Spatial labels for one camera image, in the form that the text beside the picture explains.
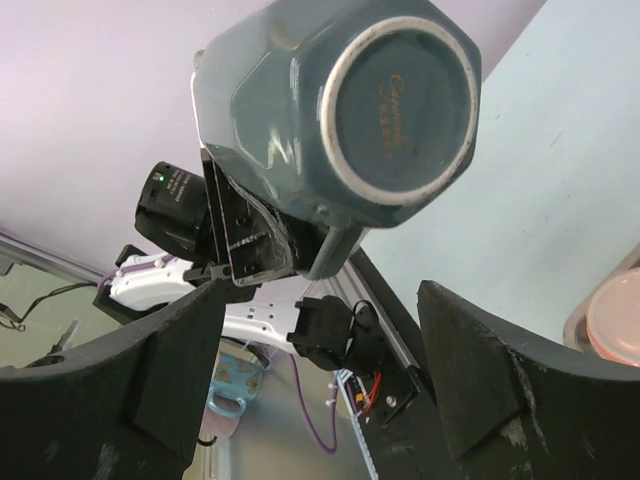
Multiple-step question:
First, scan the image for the blue butterfly mug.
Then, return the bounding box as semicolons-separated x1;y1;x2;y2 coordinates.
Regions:
207;353;265;419

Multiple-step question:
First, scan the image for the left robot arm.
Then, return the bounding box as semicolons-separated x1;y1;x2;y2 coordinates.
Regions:
93;150;386;376

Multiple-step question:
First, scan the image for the dark teal mug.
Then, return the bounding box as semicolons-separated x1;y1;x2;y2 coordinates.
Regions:
191;1;482;280

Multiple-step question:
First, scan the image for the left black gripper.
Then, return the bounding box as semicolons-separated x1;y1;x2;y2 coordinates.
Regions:
134;147;320;286

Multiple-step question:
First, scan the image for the steel tray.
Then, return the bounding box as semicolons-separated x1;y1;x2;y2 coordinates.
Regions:
563;247;639;366

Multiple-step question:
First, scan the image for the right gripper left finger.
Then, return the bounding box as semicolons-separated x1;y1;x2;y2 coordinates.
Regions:
1;281;225;479

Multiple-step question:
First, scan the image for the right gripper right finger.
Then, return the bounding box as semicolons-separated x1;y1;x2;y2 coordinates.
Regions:
418;281;639;479

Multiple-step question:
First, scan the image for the pink mug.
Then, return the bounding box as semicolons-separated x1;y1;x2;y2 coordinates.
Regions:
586;268;639;367

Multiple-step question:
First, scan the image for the white cable duct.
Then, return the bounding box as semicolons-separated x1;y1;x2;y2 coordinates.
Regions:
336;370;379;480

